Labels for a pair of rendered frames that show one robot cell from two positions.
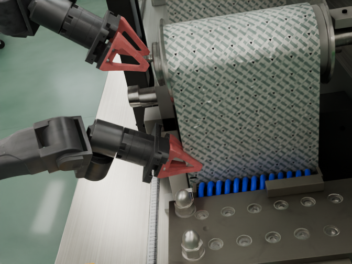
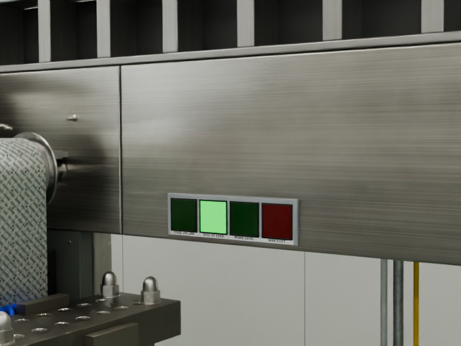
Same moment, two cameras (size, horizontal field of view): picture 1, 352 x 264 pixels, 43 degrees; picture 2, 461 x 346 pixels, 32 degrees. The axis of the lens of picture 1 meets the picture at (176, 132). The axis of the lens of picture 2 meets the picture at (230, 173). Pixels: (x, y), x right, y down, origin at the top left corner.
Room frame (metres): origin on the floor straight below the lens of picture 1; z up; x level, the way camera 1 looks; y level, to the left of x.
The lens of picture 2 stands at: (-0.34, 0.82, 1.32)
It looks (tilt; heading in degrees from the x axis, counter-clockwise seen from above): 3 degrees down; 299
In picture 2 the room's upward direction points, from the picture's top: straight up
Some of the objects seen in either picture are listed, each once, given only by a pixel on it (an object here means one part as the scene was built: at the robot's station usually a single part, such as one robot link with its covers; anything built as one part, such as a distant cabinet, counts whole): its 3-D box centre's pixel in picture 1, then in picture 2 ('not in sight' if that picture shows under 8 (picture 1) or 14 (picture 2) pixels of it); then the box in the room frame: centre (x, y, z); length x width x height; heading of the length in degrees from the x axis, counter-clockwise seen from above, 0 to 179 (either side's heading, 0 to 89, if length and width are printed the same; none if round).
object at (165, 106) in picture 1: (165, 147); not in sight; (0.74, 0.03, 1.05); 0.06 x 0.05 x 0.31; 85
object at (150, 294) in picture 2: not in sight; (150, 289); (0.44, -0.31, 1.05); 0.04 x 0.04 x 0.04
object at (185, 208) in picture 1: (183, 200); not in sight; (0.57, 0.01, 1.05); 0.04 x 0.04 x 0.04
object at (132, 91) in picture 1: (134, 96); not in sight; (0.74, 0.06, 1.18); 0.04 x 0.02 x 0.04; 175
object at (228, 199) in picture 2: not in sight; (229, 217); (0.28, -0.30, 1.18); 0.25 x 0.01 x 0.07; 175
